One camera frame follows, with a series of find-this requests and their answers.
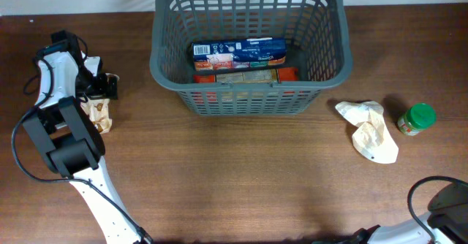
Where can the beige paper bag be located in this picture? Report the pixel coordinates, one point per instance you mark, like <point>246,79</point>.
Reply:
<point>371,138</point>

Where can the green lidded jar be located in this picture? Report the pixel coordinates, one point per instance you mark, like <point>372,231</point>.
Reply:
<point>416,119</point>

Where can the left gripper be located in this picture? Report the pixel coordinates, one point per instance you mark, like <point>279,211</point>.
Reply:
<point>107,84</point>

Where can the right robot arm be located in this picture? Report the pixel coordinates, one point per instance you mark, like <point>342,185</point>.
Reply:
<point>445,222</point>

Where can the grey plastic shopping basket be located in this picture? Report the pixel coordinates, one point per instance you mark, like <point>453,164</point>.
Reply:
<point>316,36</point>

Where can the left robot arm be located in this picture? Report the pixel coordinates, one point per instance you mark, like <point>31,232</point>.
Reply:
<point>66,137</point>

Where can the clear bag with brown label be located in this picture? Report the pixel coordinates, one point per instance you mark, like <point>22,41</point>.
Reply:
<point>98,110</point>

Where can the orange pasta packet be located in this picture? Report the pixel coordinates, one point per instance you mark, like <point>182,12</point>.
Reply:
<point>286,74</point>

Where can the blue carton box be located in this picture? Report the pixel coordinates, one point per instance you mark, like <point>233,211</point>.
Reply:
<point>239,53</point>

